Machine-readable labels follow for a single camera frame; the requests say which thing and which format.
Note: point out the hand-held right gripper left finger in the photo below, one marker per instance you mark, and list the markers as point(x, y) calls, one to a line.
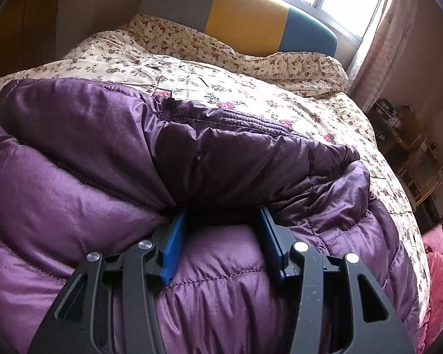
point(173, 243)

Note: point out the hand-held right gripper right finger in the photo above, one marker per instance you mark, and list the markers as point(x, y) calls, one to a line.
point(271, 236)

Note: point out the purple puffer jacket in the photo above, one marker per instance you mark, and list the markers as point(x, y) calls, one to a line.
point(96, 155)

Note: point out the floral bed quilt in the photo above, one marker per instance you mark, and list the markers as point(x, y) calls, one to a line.
point(262, 88)

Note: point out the rattan chair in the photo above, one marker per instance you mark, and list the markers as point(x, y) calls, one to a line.
point(421, 177)

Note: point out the pink quilted blanket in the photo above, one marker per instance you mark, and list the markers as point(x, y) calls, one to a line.
point(441, 265)

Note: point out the grey yellow teal headboard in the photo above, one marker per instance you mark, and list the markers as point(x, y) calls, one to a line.
point(243, 18)

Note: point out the wooden wardrobe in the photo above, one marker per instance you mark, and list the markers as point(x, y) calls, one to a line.
point(22, 25)

